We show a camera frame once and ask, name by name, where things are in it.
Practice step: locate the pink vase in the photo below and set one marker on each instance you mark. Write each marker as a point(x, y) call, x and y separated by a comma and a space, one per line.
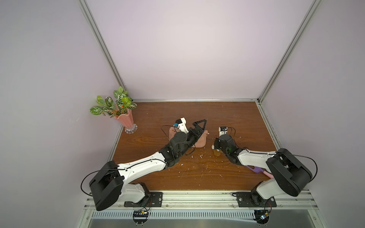
point(126, 120)

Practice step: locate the green artificial plant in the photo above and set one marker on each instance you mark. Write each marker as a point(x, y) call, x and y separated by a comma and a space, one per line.
point(120, 104)

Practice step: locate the circuit board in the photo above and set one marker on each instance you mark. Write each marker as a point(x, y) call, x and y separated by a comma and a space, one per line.
point(140, 217)
point(261, 217)

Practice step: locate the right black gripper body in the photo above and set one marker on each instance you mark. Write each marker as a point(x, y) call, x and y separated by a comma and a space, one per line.
point(216, 144)

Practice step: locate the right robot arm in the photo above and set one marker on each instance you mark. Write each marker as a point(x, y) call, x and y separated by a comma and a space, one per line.
point(289, 174)

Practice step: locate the plush cat keychain decoration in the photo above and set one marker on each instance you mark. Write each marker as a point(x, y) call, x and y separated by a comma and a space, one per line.
point(217, 152)

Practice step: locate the left circuit board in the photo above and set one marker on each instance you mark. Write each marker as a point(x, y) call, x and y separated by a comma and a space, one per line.
point(140, 217)

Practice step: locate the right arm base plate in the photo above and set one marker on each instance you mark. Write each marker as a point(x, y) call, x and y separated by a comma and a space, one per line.
point(248, 199)

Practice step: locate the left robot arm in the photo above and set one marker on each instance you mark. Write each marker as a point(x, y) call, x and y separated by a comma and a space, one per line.
point(114, 182)

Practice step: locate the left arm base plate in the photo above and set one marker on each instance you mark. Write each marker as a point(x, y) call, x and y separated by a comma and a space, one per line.
point(152, 199)

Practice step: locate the purple pink toy fork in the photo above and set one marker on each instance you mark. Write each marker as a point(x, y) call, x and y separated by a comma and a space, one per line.
point(260, 170)

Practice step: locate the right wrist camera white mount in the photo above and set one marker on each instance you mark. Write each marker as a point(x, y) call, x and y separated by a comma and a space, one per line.
point(223, 130)

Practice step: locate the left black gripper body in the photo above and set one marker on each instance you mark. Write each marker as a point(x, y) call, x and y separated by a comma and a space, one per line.
point(192, 132)

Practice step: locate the right circuit board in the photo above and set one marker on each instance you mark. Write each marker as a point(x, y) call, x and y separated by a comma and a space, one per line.
point(261, 217)

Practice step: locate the aluminium front rail frame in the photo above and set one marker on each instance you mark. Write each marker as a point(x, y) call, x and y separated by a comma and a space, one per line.
point(207, 209)

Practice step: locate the pink corduroy pencil bag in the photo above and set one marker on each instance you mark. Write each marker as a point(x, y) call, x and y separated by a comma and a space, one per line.
point(199, 144)

